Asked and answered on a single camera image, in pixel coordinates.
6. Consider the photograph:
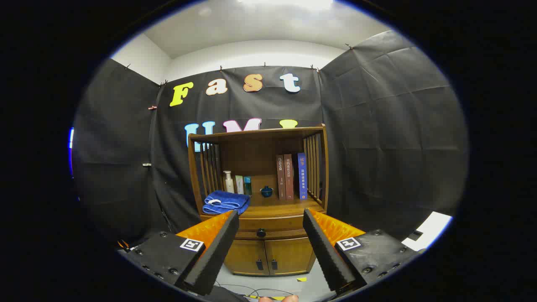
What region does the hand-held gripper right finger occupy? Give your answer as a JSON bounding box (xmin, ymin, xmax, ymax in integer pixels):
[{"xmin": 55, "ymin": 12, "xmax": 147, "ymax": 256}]
[{"xmin": 303, "ymin": 208, "xmax": 421, "ymax": 294}]

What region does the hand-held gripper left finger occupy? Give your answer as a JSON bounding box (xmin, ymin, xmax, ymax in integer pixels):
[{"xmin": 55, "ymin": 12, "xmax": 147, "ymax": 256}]
[{"xmin": 119, "ymin": 210, "xmax": 240, "ymax": 296}]

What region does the brown wooden drawer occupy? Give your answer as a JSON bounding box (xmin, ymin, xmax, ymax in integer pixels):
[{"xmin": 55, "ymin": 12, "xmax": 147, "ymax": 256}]
[{"xmin": 201, "ymin": 213, "xmax": 326, "ymax": 241}]

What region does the wooden cabinet door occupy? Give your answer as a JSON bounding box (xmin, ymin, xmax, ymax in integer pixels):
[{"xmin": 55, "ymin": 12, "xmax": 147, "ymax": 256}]
[
  {"xmin": 265, "ymin": 237, "xmax": 316, "ymax": 276},
  {"xmin": 224, "ymin": 239, "xmax": 270, "ymax": 276}
]

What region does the wooden countertop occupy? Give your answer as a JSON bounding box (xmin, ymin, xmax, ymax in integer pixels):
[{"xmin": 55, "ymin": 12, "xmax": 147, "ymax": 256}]
[{"xmin": 201, "ymin": 193, "xmax": 326, "ymax": 218}]

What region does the brown wooden cabinet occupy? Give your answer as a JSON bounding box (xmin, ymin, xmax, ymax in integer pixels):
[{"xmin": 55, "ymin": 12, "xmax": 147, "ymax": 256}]
[{"xmin": 188, "ymin": 124, "xmax": 329, "ymax": 276}]

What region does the folded blue towel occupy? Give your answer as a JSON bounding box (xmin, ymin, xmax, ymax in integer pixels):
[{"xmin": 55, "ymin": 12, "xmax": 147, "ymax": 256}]
[{"xmin": 203, "ymin": 190, "xmax": 251, "ymax": 215}]

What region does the blue book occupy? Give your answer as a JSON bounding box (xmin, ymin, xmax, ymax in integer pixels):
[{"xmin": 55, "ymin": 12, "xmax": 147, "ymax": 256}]
[{"xmin": 297, "ymin": 153, "xmax": 308, "ymax": 200}]

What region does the reddish brown book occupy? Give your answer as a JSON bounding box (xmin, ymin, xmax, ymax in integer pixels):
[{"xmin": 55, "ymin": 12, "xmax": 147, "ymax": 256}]
[{"xmin": 284, "ymin": 154, "xmax": 295, "ymax": 200}]

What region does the dark brown book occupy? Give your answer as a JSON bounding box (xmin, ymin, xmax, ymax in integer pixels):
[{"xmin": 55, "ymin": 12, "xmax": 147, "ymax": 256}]
[{"xmin": 276, "ymin": 155, "xmax": 286, "ymax": 200}]

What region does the white panel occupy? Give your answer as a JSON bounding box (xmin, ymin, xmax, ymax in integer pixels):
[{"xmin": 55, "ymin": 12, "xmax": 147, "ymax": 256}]
[{"xmin": 401, "ymin": 211, "xmax": 454, "ymax": 252}]

